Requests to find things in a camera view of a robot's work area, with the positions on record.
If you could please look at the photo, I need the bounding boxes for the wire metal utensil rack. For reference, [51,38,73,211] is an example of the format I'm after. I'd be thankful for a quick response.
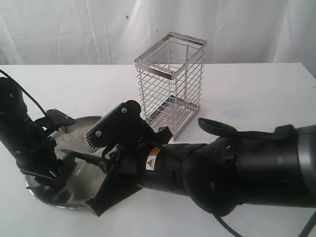
[134,32,207,139]

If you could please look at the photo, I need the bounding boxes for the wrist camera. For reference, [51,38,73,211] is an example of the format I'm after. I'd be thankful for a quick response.
[35,109,76,135]
[84,100,173,150]

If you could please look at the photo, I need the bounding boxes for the white backdrop curtain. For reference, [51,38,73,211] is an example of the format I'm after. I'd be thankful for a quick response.
[0,0,316,64]

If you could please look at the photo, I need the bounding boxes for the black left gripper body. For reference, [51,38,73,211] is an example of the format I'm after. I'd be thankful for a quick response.
[14,134,59,178]

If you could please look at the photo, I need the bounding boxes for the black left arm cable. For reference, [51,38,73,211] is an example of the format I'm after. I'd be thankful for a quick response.
[0,69,47,117]

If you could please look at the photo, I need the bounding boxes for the round steel plate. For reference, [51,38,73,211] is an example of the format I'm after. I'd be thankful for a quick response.
[25,116,106,209]

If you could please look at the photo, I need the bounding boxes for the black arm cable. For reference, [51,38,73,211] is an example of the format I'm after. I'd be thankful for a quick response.
[0,69,47,117]
[198,118,316,237]

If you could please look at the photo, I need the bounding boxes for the black handled knife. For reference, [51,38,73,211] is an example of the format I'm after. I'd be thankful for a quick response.
[60,149,108,174]

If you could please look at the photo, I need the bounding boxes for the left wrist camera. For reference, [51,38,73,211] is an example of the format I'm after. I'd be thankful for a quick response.
[35,109,76,135]

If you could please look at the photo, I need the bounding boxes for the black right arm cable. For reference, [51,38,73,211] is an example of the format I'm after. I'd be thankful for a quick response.
[198,118,316,237]

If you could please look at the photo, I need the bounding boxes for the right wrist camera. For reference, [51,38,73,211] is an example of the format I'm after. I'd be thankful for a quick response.
[84,100,173,150]

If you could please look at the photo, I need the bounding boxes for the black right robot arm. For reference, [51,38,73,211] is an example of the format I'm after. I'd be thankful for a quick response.
[86,125,316,217]

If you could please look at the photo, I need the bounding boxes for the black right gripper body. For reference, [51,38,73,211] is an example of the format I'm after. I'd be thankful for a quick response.
[106,142,188,193]

